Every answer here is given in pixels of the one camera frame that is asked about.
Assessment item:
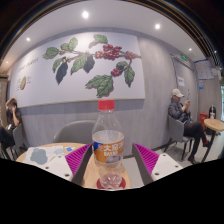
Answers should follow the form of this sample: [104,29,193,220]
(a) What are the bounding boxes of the round wooden side table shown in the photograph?
[200,118,224,163]

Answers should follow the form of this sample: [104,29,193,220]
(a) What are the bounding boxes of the clear red-capped drink bottle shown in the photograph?
[91,99,125,190]

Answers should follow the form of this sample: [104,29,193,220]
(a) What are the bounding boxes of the round ceiling lights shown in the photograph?
[24,10,194,53]

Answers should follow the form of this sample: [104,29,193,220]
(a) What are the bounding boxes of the person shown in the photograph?
[167,88,213,165]
[0,97,23,158]

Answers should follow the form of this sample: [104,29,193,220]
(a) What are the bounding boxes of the white notice board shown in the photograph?
[194,58,215,80]

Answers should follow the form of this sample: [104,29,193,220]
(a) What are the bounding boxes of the dark tall bottle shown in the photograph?
[208,104,217,121]

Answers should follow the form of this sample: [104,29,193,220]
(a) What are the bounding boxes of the grey door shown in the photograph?
[170,54,201,113]

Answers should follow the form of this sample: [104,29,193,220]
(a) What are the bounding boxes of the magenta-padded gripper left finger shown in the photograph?
[43,143,94,187]

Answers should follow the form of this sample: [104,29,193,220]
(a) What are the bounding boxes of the grey shell chair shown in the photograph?
[53,119,98,145]

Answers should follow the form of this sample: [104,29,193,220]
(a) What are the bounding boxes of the coffee plant wall mural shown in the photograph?
[9,31,146,109]

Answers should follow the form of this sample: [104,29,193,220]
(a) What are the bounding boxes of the red bin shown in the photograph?
[199,112,208,131]

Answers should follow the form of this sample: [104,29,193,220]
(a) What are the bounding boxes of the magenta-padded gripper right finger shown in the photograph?
[131,142,184,186]

